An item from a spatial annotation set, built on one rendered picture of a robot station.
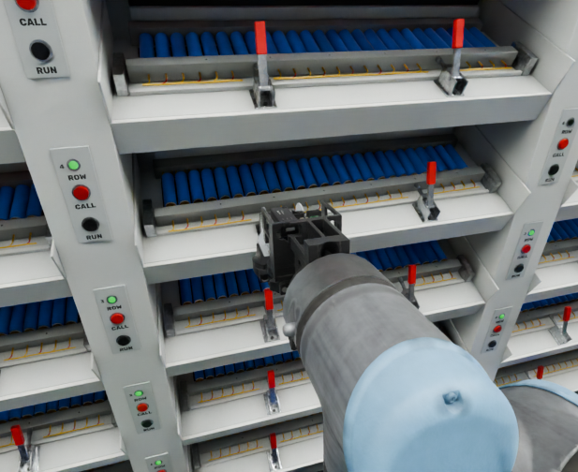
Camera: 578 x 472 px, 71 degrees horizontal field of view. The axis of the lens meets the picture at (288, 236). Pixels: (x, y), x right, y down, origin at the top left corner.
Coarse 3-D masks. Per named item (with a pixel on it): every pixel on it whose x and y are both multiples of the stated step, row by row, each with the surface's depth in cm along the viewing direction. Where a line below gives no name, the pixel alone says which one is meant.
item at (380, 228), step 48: (240, 144) 67; (288, 144) 69; (480, 144) 74; (144, 192) 63; (528, 192) 65; (144, 240) 57; (192, 240) 58; (240, 240) 59; (384, 240) 65; (432, 240) 69
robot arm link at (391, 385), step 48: (336, 288) 28; (384, 288) 28; (336, 336) 24; (384, 336) 23; (432, 336) 23; (336, 384) 23; (384, 384) 20; (432, 384) 19; (480, 384) 20; (336, 432) 22; (384, 432) 19; (432, 432) 19; (480, 432) 19
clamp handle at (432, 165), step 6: (432, 162) 62; (432, 168) 62; (432, 174) 63; (426, 180) 64; (432, 180) 63; (432, 186) 64; (432, 192) 64; (432, 198) 64; (426, 204) 65; (432, 204) 64
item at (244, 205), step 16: (400, 176) 68; (416, 176) 68; (448, 176) 69; (464, 176) 70; (480, 176) 71; (288, 192) 63; (304, 192) 63; (320, 192) 64; (336, 192) 64; (352, 192) 65; (368, 192) 66; (384, 192) 67; (400, 192) 67; (160, 208) 58; (176, 208) 59; (192, 208) 59; (208, 208) 59; (224, 208) 60; (240, 208) 61; (256, 208) 62; (288, 208) 64; (160, 224) 59; (224, 224) 60
